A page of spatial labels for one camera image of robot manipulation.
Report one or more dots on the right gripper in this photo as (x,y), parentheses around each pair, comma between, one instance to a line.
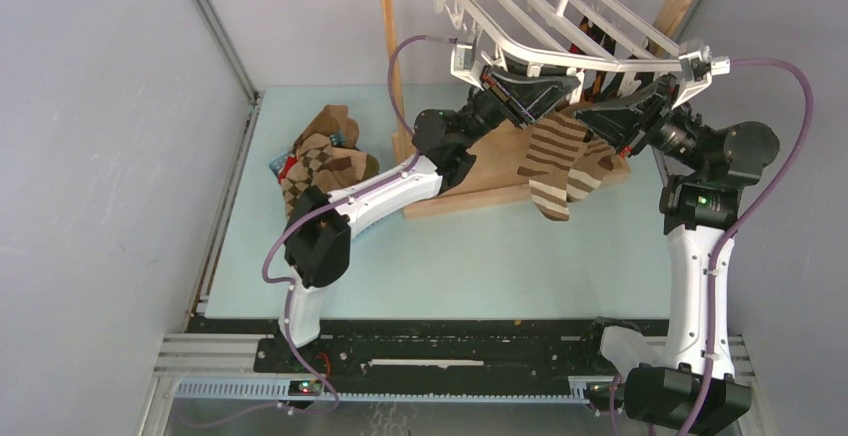
(620,122)

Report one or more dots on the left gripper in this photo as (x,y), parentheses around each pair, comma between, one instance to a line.
(541,93)

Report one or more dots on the brown striped sock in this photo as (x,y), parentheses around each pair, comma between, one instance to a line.
(597,162)
(555,144)

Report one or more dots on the white plastic clip hanger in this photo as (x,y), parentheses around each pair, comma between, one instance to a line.
(577,36)

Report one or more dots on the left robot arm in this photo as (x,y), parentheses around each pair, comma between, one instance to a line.
(317,239)

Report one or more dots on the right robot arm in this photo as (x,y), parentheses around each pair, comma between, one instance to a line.
(690,384)

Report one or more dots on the black sock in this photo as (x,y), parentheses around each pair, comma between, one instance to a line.
(626,83)

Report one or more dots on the blue plastic basket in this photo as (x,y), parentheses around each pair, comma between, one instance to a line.
(318,161)

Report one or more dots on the plain brown sock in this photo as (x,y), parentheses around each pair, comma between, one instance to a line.
(334,122)

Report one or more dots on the brown argyle sock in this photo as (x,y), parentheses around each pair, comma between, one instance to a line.
(291,195)

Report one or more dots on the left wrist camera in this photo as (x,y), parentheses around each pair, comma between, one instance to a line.
(465,65)

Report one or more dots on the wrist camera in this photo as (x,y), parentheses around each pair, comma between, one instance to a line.
(465,65)
(698,67)

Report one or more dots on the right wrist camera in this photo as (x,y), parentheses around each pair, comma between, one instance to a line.
(698,67)

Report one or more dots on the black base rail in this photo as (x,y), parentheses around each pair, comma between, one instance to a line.
(476,358)

